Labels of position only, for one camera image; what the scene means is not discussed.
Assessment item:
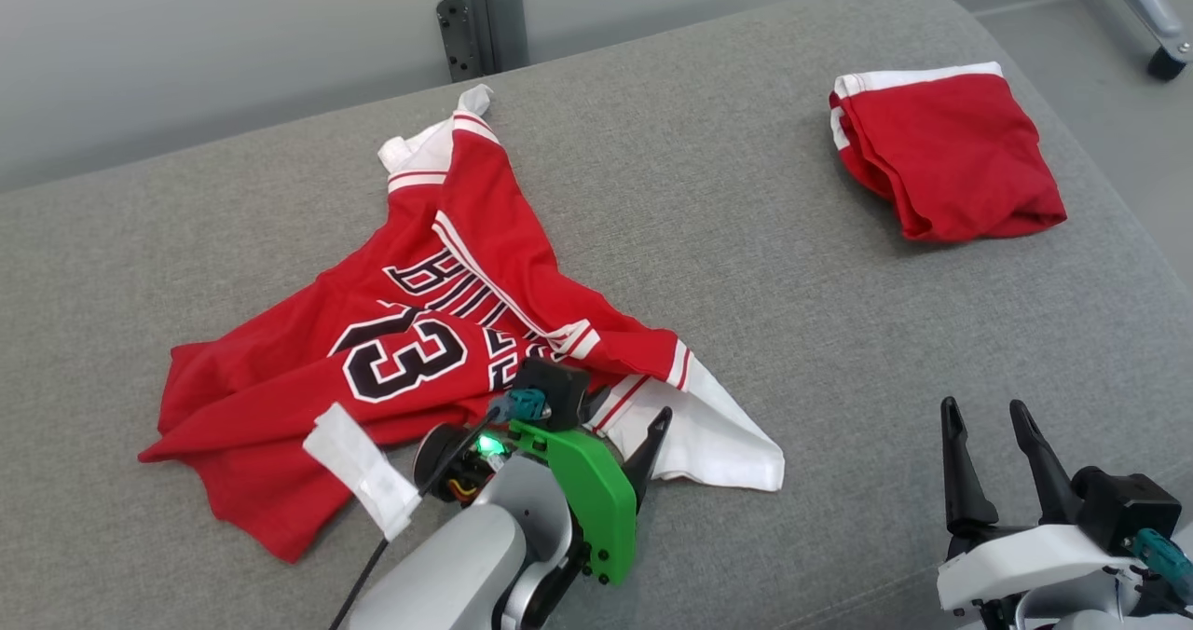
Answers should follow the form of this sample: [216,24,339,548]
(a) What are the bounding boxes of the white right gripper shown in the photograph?
[937,396,1145,612]

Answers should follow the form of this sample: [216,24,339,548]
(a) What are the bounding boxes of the teal left camera connector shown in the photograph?
[487,389,547,427]

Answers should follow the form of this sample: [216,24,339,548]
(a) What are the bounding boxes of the teal camera connector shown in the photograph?
[1122,528,1193,605]
[487,389,547,427]

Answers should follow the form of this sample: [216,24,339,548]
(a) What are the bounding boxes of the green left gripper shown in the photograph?
[508,406,674,587]

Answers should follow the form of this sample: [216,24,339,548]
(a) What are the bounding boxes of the red basketball jersey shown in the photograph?
[137,84,787,565]

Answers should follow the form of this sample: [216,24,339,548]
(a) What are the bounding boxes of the red shorts with white stripe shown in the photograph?
[828,62,1069,243]

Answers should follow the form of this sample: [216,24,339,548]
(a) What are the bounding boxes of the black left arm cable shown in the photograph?
[326,406,505,630]

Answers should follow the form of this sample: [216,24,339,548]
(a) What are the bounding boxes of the teal right camera connector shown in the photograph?
[1122,528,1193,605]

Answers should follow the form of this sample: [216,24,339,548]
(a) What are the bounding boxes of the white left cable tag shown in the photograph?
[302,403,423,543]

